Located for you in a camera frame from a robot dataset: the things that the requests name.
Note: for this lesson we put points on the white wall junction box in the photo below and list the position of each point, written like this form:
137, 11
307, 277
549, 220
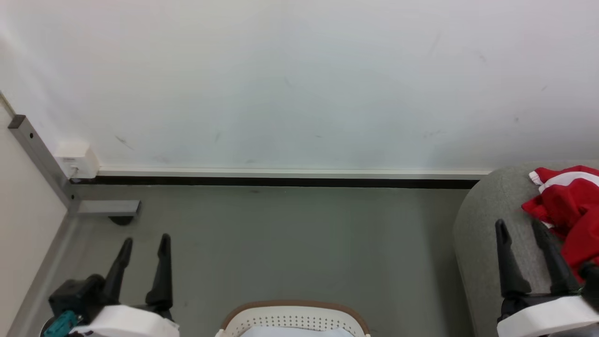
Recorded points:
77, 159

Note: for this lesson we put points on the red and white clothing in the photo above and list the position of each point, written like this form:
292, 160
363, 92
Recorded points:
573, 206

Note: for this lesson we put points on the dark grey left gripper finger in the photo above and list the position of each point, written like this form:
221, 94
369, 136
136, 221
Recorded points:
162, 276
120, 269

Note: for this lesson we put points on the black round frame foot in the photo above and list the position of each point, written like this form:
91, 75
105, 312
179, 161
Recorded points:
121, 220

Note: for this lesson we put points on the white perforated laundry basket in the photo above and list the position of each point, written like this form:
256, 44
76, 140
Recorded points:
295, 316

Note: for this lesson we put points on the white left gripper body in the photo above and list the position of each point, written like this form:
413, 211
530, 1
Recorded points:
126, 323

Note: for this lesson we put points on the white baseboard strip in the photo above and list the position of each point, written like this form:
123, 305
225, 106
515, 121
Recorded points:
290, 176

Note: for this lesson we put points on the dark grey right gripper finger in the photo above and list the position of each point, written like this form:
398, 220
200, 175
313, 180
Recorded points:
557, 267
510, 267

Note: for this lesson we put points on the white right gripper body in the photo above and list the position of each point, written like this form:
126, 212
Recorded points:
547, 316

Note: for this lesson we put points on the grey fabric sofa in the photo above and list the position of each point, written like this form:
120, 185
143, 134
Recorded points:
482, 243

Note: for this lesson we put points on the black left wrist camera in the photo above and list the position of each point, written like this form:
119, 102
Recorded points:
77, 295

